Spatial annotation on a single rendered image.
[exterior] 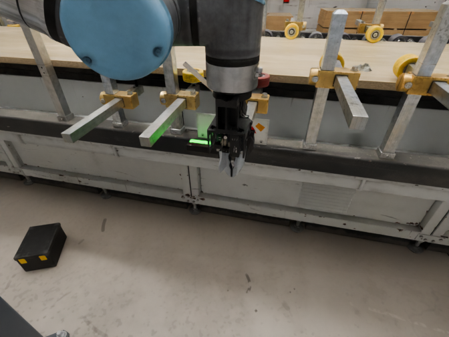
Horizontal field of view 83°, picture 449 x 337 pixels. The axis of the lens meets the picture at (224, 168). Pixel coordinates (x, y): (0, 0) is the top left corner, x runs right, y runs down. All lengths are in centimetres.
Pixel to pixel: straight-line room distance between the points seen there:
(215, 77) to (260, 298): 108
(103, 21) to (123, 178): 147
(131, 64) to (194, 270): 121
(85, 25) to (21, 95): 148
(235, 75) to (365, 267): 132
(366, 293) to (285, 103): 96
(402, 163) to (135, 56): 89
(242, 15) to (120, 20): 19
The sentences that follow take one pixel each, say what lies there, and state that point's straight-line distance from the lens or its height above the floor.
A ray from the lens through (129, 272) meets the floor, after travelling 146.
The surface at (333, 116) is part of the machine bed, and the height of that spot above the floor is 74.
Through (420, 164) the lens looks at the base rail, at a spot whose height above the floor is 70.
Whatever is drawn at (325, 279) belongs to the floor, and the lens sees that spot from 144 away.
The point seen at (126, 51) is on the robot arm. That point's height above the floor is 113.
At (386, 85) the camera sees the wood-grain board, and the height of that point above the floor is 89.
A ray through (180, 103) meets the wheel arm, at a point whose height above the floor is 85.
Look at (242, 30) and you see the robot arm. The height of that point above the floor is 112.
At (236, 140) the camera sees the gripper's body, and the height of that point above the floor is 95.
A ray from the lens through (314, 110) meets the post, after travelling 88.
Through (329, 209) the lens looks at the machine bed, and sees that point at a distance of 147.
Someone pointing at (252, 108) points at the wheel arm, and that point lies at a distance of 81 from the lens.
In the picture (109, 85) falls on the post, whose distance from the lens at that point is 106.
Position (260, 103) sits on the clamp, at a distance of 86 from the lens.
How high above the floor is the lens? 118
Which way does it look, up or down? 37 degrees down
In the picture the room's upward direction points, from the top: straight up
